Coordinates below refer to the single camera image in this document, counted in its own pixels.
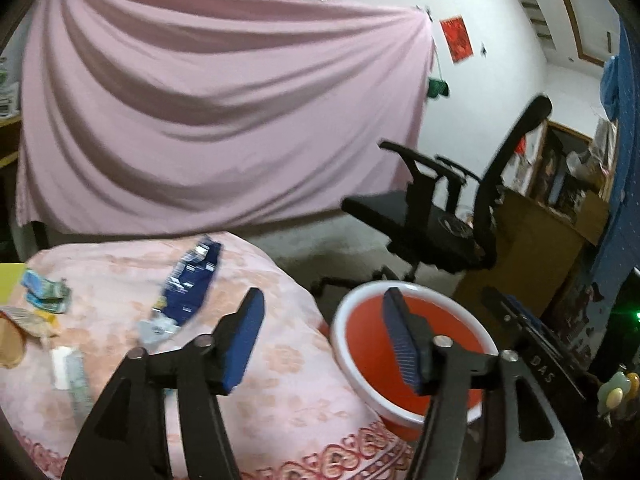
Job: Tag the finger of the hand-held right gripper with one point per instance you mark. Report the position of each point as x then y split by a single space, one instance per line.
500 306
529 317

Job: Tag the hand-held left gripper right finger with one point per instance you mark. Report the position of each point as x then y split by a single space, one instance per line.
400 345

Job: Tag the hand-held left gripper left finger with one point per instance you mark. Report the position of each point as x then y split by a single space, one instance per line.
245 340

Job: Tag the red basin with white rim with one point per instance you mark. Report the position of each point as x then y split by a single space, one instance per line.
365 340

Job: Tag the pale flower-shaped ornament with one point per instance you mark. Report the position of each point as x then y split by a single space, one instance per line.
617 390

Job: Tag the pink floral tablecloth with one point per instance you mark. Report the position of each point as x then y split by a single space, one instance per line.
290 385

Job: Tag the wooden cabinet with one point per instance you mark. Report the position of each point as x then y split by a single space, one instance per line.
525 240

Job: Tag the dark blue snack wrapper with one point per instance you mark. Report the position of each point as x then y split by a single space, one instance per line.
192 280

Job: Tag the black office chair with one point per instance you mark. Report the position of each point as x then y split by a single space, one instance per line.
425 230

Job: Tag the blue patterned cloth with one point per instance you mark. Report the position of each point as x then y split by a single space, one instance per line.
625 210

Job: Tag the white and grey wrapper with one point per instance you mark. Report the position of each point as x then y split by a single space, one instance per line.
67 370

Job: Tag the green and blue wrapper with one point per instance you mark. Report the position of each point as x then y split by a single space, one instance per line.
45 290

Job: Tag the green hanging object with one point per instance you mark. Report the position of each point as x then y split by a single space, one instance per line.
438 87

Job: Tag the brown rounded object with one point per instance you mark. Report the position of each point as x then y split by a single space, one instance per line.
11 345

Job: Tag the pink hanging curtain cloth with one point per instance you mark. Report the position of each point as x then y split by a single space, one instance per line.
200 110

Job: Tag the wooden shelf desk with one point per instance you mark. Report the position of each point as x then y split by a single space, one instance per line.
7 157

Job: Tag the stack of white boxes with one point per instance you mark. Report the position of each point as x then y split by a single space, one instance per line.
7 90

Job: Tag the red wall poster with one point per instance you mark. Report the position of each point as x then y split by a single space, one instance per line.
456 37

